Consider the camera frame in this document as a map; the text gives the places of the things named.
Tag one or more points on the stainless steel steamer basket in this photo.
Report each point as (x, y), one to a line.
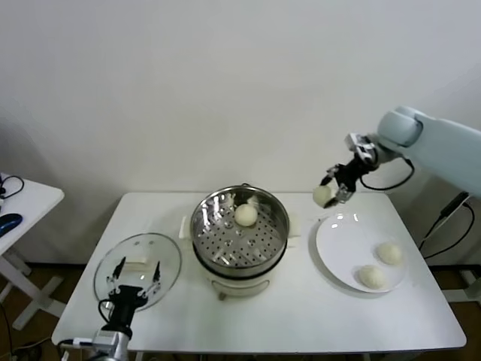
(240, 244)

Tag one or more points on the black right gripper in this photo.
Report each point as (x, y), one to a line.
(349, 175)

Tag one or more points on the white steamed baozi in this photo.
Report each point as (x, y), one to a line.
(389, 252)
(322, 195)
(246, 215)
(371, 277)

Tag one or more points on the white side table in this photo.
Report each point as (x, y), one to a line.
(34, 203)

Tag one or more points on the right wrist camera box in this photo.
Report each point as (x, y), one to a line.
(359, 146)

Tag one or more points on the white round plate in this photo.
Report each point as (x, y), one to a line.
(345, 244)

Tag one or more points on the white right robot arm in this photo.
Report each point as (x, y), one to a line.
(443, 150)

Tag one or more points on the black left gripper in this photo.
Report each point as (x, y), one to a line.
(127, 299)

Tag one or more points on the round glass pot lid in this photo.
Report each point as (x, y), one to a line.
(158, 252)

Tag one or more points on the black power strip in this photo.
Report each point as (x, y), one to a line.
(452, 207)

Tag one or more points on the cream electric cooker base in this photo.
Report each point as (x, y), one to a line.
(240, 282)

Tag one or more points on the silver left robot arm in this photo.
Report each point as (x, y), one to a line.
(112, 344)

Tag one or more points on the blue computer mouse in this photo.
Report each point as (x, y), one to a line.
(9, 223)

